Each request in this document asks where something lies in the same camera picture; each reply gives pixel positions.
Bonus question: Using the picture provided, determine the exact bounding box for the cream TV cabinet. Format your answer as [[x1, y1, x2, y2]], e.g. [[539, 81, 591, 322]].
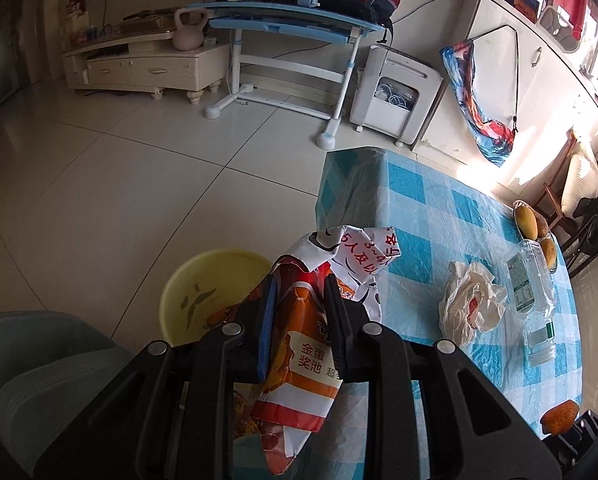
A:
[[61, 7, 230, 106]]

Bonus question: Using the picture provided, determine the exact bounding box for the blue study desk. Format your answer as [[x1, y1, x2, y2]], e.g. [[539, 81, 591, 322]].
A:
[[186, 0, 387, 148]]

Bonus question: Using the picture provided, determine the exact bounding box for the crumpled white plastic bag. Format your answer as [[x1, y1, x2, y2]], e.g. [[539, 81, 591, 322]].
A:
[[438, 260, 508, 347]]

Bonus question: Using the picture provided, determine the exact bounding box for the fruit bowl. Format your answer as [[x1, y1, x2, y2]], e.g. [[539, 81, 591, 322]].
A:
[[511, 200, 560, 273]]

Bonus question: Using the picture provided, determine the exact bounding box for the blue checkered tablecloth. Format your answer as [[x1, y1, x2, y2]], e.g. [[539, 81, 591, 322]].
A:
[[316, 147, 584, 480]]

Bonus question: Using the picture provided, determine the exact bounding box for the yellow mango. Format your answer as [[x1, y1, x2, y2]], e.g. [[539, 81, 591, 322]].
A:
[[540, 237, 558, 272], [515, 205, 540, 240]]

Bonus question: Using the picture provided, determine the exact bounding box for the white air purifier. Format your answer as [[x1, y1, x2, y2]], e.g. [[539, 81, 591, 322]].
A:
[[350, 44, 444, 148]]

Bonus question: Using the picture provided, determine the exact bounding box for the orange white snack bag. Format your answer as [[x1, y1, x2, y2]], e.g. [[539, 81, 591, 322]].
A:
[[231, 225, 402, 476]]

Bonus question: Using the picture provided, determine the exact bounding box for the black cord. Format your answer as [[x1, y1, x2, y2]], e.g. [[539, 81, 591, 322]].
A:
[[471, 22, 522, 136]]

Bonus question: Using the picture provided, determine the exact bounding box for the wooden chair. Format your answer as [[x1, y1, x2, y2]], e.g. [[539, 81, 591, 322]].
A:
[[534, 130, 580, 233]]

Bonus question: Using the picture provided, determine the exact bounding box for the clear plastic bottle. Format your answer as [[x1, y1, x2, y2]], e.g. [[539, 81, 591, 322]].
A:
[[506, 239, 558, 367]]

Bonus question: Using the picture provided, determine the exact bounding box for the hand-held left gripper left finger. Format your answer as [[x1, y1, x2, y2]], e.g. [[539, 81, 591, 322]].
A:
[[34, 277, 280, 480]]

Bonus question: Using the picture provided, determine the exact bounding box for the pink kettlebell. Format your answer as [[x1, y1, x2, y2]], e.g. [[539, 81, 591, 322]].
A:
[[173, 7, 210, 52]]

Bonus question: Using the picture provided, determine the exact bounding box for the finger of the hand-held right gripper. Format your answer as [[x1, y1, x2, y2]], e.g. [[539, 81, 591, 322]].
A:
[[546, 407, 598, 466]]

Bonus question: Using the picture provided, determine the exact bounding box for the white cabinet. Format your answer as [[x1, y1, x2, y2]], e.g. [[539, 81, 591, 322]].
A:
[[411, 0, 598, 201]]

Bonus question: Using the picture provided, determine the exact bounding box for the orange book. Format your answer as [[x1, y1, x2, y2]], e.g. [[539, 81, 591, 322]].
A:
[[514, 0, 540, 23]]

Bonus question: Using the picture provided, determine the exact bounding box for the colourful printed bag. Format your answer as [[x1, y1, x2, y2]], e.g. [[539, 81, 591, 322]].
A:
[[439, 40, 517, 168]]

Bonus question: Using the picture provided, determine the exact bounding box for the white cushion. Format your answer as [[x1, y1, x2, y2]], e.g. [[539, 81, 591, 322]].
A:
[[561, 152, 598, 216]]

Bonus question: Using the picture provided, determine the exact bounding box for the yellow plastic bucket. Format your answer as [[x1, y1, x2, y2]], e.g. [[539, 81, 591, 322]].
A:
[[158, 249, 274, 346]]

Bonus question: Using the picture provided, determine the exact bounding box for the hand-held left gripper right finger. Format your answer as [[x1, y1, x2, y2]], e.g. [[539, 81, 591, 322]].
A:
[[324, 274, 562, 480]]

